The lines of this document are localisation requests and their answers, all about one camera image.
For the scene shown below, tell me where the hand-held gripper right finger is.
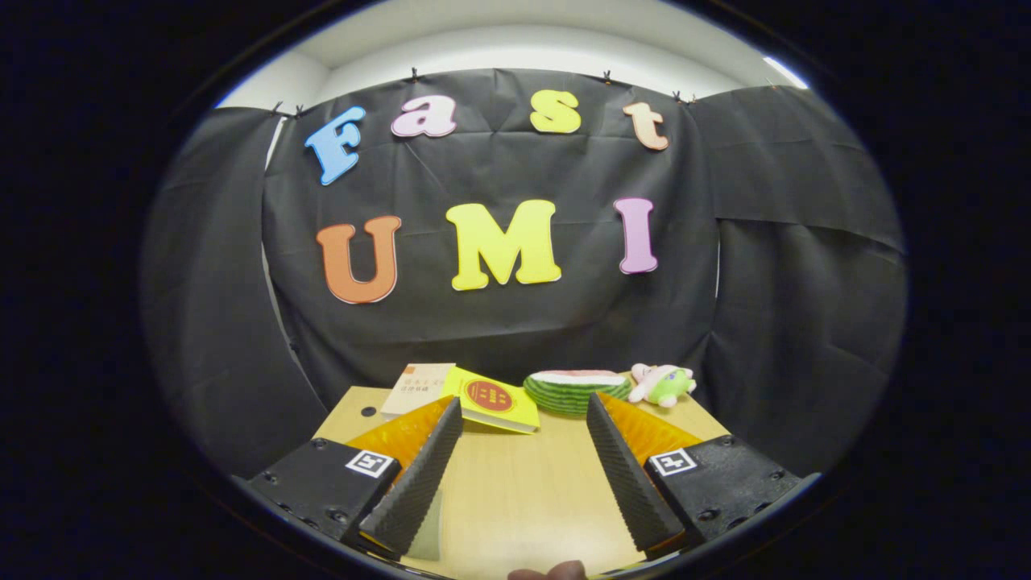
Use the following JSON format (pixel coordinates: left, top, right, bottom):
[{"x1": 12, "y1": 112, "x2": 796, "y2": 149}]
[{"x1": 586, "y1": 391, "x2": 821, "y2": 562}]

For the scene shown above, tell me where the yellow book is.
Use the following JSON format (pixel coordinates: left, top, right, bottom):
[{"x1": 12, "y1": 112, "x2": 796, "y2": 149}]
[{"x1": 441, "y1": 367, "x2": 541, "y2": 435}]

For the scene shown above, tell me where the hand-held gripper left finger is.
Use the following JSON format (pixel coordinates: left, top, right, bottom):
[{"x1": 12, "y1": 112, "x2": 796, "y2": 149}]
[{"x1": 246, "y1": 395, "x2": 465, "y2": 562}]

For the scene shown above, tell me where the pink and green plush toy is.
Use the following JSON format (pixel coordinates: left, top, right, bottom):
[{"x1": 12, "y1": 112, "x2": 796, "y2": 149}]
[{"x1": 627, "y1": 362, "x2": 698, "y2": 408}]

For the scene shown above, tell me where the watermelon slice plush toy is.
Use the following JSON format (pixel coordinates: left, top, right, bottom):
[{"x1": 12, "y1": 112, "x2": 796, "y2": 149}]
[{"x1": 523, "y1": 370, "x2": 634, "y2": 417}]

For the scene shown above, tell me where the beige fabric storage box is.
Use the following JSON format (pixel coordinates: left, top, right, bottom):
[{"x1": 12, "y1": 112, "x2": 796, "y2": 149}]
[{"x1": 403, "y1": 487, "x2": 445, "y2": 562}]

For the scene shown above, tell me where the ceiling light panel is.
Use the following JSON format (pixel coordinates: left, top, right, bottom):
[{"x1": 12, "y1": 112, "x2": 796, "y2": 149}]
[{"x1": 762, "y1": 55, "x2": 809, "y2": 90}]

